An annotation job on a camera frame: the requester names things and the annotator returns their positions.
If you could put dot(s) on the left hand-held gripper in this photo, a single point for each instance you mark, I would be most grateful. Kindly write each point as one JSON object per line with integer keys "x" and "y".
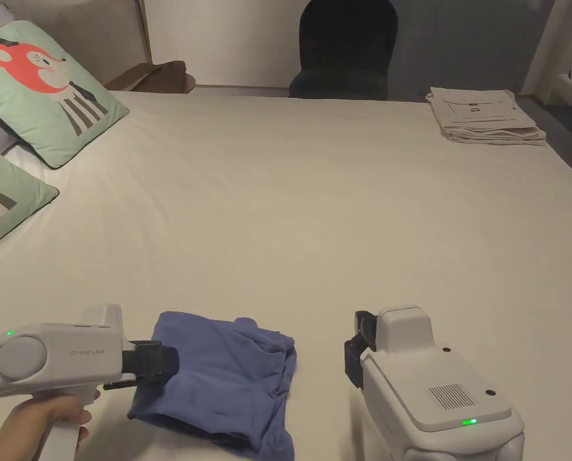
{"x": 69, "y": 357}

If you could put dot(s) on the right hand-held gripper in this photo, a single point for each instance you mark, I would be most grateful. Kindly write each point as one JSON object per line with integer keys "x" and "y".
{"x": 425, "y": 394}

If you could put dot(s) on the blue garment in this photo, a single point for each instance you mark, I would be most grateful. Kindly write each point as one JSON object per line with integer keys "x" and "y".
{"x": 221, "y": 379}

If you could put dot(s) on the person's left hand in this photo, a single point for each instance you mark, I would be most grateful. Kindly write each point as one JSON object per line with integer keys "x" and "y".
{"x": 36, "y": 422}

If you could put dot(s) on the bed with beige sheet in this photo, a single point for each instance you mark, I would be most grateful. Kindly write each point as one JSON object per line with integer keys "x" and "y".
{"x": 285, "y": 216}

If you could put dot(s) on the green cushion with striped print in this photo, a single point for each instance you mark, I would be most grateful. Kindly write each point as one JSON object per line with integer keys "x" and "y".
{"x": 2, "y": 206}

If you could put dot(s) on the folded beige cloth stack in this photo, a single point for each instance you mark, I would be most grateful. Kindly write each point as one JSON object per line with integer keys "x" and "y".
{"x": 482, "y": 115}

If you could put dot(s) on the green cushion with fox print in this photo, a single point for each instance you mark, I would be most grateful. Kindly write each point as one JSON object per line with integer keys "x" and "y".
{"x": 45, "y": 86}

